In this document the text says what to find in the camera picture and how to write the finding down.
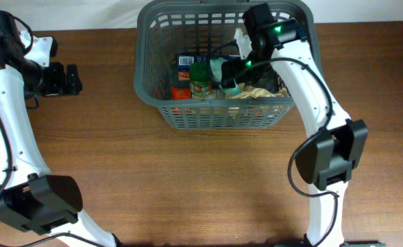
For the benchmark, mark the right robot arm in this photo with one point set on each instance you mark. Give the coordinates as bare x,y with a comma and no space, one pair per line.
322,166

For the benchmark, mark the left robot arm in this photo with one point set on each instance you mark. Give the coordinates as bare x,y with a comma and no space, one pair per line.
31,197

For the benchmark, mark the grey plastic basket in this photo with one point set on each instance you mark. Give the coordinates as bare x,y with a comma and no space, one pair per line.
171,31

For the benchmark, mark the beige paper pouch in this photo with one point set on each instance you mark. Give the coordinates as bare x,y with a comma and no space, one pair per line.
251,92

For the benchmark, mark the blue tissue box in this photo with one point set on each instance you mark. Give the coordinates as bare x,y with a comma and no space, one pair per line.
186,65

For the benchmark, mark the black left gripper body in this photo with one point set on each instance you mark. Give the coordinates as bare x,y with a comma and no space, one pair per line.
51,81

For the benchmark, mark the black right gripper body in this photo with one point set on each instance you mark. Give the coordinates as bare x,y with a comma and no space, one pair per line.
243,72

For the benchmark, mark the green lid jar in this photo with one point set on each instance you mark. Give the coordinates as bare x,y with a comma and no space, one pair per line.
200,80

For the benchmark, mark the orange spaghetti packet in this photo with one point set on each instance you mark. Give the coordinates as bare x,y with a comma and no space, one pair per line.
185,93

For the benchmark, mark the pale green wipes packet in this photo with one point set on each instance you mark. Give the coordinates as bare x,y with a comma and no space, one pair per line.
215,65

